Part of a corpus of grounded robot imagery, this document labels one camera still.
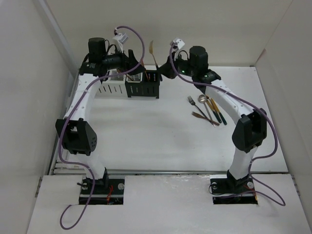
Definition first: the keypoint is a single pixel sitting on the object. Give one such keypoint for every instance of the gold fork dark handle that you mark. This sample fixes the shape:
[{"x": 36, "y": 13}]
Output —
[{"x": 151, "y": 51}]

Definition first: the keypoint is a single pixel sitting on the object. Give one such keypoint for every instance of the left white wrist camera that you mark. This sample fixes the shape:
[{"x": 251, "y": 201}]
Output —
[{"x": 119, "y": 41}]

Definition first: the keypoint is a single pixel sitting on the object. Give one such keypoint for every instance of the black utensil container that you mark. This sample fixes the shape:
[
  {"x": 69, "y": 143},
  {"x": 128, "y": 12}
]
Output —
[{"x": 141, "y": 87}]

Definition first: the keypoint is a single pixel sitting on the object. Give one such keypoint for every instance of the copper fork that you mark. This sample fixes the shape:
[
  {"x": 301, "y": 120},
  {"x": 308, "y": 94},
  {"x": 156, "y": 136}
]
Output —
[{"x": 197, "y": 115}]

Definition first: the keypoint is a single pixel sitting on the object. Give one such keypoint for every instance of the dark steel fork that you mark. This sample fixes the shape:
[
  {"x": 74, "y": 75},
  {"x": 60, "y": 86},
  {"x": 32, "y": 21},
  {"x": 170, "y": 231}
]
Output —
[{"x": 192, "y": 102}]

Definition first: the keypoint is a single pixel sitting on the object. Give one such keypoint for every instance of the gold knife black handle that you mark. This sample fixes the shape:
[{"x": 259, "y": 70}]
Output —
[{"x": 213, "y": 110}]

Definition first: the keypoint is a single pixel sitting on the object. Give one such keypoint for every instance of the white utensil container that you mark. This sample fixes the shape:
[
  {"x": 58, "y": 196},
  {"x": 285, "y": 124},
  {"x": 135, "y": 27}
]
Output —
[{"x": 113, "y": 87}]

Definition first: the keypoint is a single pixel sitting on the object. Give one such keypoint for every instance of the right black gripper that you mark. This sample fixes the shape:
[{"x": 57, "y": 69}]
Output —
[{"x": 167, "y": 69}]

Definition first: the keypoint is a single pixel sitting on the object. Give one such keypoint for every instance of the aluminium rail front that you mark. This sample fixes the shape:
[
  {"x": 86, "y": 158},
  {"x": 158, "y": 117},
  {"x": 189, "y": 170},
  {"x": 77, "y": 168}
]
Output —
[{"x": 162, "y": 172}]

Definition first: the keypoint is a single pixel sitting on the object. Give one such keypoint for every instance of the silver spoon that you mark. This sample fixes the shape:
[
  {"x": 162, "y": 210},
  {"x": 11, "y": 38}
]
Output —
[{"x": 203, "y": 100}]

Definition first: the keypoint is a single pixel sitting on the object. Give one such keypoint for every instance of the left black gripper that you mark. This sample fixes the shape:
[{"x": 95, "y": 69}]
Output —
[{"x": 127, "y": 62}]

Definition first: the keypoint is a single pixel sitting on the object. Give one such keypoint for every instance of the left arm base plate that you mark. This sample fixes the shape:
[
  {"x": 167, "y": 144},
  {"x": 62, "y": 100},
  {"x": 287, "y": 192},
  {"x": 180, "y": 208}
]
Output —
[{"x": 110, "y": 194}]

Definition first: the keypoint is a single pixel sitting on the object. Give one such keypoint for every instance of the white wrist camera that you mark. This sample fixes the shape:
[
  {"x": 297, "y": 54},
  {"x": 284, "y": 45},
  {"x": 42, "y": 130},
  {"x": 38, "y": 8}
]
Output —
[
  {"x": 177, "y": 44},
  {"x": 119, "y": 41}
]

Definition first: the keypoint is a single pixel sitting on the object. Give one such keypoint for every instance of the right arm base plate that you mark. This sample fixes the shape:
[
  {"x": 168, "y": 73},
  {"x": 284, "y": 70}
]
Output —
[{"x": 226, "y": 192}]

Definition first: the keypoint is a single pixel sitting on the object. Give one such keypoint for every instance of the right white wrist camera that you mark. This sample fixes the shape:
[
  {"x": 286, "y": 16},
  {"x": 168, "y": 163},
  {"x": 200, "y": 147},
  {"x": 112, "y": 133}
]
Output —
[{"x": 177, "y": 44}]

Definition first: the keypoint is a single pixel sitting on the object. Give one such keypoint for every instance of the gold fork green handle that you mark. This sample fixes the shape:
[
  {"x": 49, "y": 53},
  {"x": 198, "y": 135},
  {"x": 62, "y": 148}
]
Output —
[{"x": 218, "y": 112}]

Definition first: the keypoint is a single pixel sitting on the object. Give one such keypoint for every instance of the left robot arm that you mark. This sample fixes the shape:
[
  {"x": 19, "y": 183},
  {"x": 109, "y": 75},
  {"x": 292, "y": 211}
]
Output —
[{"x": 77, "y": 139}]

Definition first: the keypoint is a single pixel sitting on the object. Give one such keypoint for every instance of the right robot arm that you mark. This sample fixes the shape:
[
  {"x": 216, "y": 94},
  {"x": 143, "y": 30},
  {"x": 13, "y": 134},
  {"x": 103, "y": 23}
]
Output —
[{"x": 250, "y": 121}]

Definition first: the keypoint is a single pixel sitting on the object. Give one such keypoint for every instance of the copper spoon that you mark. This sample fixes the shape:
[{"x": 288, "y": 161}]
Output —
[{"x": 129, "y": 77}]

